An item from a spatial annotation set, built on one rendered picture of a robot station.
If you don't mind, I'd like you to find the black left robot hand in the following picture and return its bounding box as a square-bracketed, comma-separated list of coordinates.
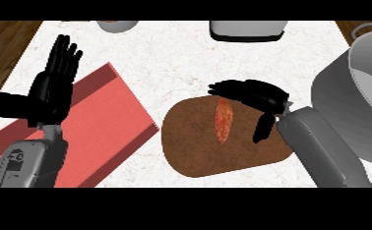
[0, 33, 84, 129]

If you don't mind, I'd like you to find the small grey bowl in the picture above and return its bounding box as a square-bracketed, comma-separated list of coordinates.
[95, 21, 140, 34]

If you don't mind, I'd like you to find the orange sweet potato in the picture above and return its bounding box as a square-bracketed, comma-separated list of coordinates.
[214, 97, 235, 144]

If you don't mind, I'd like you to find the brown wooden cutting board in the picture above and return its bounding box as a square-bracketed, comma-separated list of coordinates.
[161, 94, 295, 179]

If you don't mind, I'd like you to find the red placemat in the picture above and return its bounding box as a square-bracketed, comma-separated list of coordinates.
[0, 62, 161, 189]

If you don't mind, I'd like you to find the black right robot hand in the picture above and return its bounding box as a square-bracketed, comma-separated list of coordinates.
[207, 79, 291, 144]

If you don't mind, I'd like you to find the large grey pot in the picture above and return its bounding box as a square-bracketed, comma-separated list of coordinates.
[310, 31, 372, 163]

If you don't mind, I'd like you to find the grey ring-shaped object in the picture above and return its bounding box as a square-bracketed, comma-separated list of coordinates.
[348, 22, 372, 40]

